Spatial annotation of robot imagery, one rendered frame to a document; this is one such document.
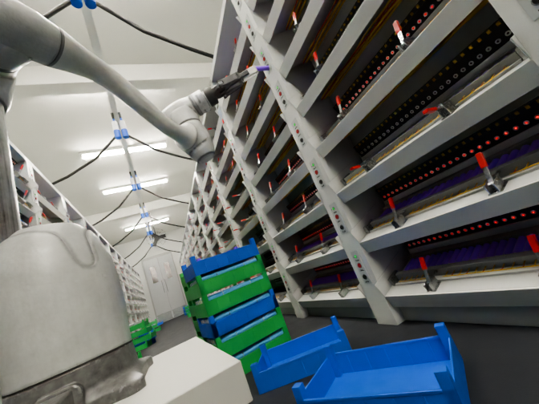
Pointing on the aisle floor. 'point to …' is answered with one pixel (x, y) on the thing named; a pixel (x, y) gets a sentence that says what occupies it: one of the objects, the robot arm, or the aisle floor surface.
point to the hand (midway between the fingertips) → (249, 74)
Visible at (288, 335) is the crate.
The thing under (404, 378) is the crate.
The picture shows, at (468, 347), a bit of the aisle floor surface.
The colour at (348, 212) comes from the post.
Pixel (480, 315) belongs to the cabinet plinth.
